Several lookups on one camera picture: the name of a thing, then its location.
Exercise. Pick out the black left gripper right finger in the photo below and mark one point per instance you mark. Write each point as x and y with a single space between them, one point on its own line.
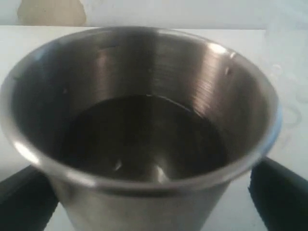
280 196

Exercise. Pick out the translucent plastic cup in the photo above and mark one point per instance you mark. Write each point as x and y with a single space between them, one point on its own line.
285 62

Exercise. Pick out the stainless steel cup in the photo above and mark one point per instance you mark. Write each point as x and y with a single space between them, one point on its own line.
139 128

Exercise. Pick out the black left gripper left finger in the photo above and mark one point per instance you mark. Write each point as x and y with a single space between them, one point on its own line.
27 201

